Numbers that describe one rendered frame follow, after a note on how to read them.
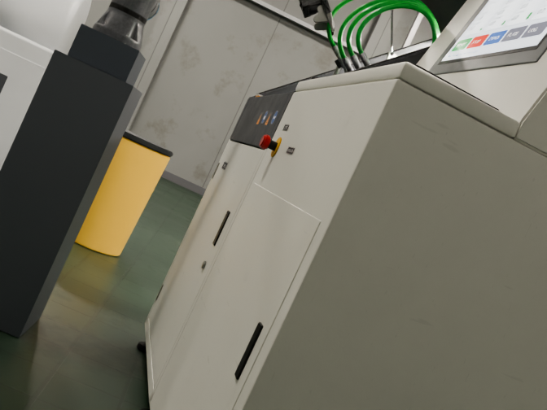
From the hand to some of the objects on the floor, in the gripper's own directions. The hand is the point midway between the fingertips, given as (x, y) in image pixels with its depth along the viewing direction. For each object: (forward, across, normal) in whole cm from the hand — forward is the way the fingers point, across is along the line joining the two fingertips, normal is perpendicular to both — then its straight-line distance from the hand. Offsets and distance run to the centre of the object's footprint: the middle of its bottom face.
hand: (334, 28), depth 216 cm
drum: (-5, -156, -137) cm, 207 cm away
